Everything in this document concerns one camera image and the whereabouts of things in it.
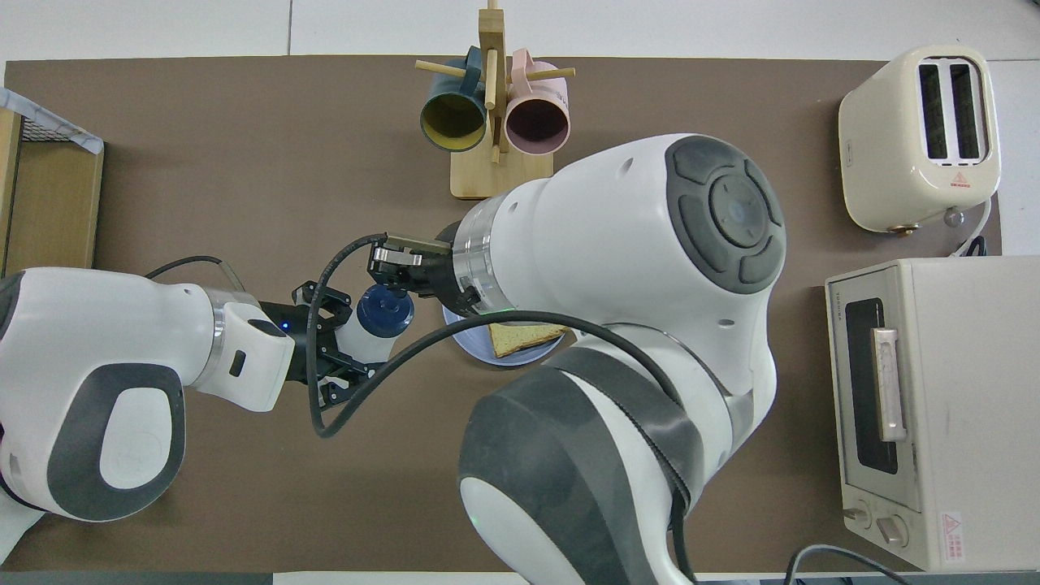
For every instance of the white bottle navy cap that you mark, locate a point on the white bottle navy cap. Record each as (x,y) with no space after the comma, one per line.
(382,313)

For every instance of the cream two-slot toaster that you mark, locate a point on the cream two-slot toaster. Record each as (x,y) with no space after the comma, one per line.
(894,162)

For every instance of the brown table mat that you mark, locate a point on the brown table mat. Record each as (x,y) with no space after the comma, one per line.
(244,162)

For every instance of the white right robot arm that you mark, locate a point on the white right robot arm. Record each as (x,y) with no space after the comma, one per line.
(609,284)

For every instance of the blue round plate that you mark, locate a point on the blue round plate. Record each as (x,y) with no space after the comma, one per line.
(471,345)

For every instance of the white toaster oven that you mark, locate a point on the white toaster oven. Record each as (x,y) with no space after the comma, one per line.
(975,406)

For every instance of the teal mug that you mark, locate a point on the teal mug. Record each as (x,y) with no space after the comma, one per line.
(452,122)

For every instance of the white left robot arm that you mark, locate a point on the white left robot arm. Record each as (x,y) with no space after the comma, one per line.
(81,366)

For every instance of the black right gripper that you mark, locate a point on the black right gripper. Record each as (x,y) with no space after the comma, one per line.
(439,276)

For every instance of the toasted bread slice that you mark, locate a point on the toasted bread slice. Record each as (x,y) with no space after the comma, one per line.
(520,340)

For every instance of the patterned white cloth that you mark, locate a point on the patterned white cloth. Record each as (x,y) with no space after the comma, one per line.
(49,118)

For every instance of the wooden mug tree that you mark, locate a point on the wooden mug tree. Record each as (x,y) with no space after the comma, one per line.
(500,179)

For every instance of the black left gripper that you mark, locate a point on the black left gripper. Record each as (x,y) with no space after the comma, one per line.
(305,341)

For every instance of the pink mug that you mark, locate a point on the pink mug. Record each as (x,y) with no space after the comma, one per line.
(536,122)

